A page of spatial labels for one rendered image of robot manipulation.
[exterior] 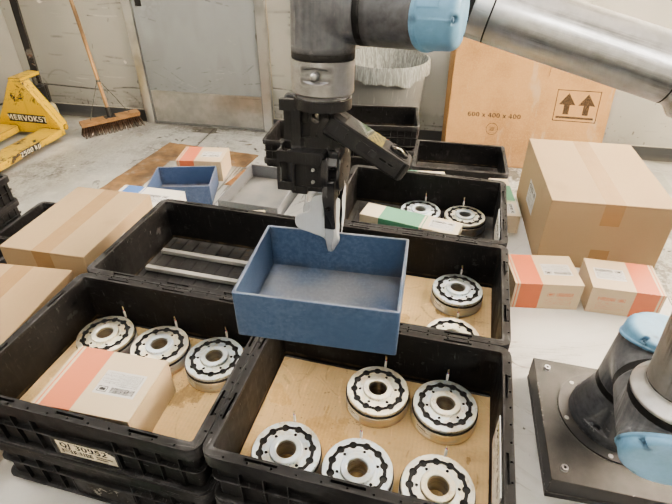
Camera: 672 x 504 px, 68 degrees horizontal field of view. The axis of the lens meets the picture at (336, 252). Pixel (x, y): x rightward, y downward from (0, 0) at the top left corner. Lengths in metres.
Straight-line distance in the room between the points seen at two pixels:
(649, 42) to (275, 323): 0.53
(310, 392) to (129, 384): 0.29
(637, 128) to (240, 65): 2.85
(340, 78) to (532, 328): 0.84
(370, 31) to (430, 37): 0.06
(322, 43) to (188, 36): 3.58
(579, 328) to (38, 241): 1.28
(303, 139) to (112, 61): 3.97
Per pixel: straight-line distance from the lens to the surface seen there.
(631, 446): 0.81
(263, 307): 0.61
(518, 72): 3.64
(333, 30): 0.59
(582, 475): 0.99
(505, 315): 0.94
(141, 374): 0.87
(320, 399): 0.88
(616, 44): 0.68
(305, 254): 0.73
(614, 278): 1.38
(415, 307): 1.05
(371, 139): 0.62
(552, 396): 1.06
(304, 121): 0.64
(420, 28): 0.56
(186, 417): 0.89
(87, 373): 0.91
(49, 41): 4.84
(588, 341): 1.29
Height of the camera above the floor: 1.52
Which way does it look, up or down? 35 degrees down
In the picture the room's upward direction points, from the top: straight up
